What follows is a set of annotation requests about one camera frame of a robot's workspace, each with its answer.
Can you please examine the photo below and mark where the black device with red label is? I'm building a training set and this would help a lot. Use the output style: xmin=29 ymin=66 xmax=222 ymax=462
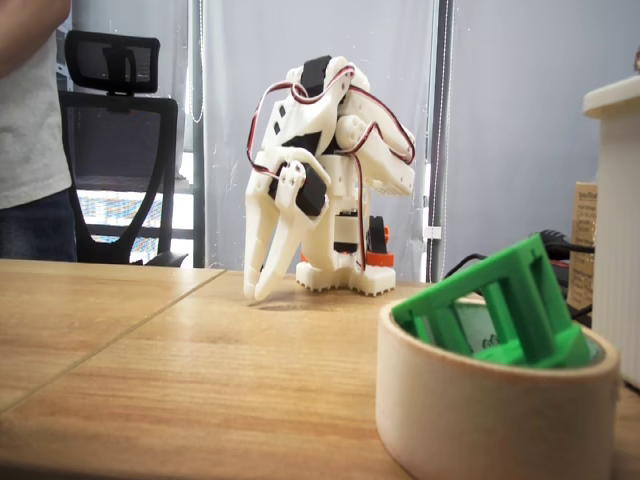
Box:
xmin=549 ymin=252 xmax=594 ymax=329

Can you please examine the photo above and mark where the black power cable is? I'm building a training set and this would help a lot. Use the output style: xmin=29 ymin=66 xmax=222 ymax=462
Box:
xmin=439 ymin=228 xmax=596 ymax=286

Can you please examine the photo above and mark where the black mesh office chair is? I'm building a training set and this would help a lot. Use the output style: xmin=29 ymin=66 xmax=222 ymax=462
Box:
xmin=51 ymin=28 xmax=206 ymax=267

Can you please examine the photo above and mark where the person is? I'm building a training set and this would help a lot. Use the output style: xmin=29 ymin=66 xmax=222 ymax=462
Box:
xmin=0 ymin=0 xmax=79 ymax=263

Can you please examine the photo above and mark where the brown cardboard box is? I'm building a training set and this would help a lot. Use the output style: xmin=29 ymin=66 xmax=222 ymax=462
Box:
xmin=567 ymin=181 xmax=600 ymax=314

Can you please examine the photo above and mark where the green hexagonal printed component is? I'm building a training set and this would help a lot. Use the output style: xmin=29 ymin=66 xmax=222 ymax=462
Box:
xmin=391 ymin=233 xmax=592 ymax=370

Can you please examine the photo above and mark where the beige masking tape roll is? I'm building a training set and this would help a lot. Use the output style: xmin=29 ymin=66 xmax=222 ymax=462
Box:
xmin=375 ymin=294 xmax=621 ymax=480

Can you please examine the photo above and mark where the white cabinet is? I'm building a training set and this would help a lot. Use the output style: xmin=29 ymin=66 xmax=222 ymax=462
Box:
xmin=582 ymin=74 xmax=640 ymax=391

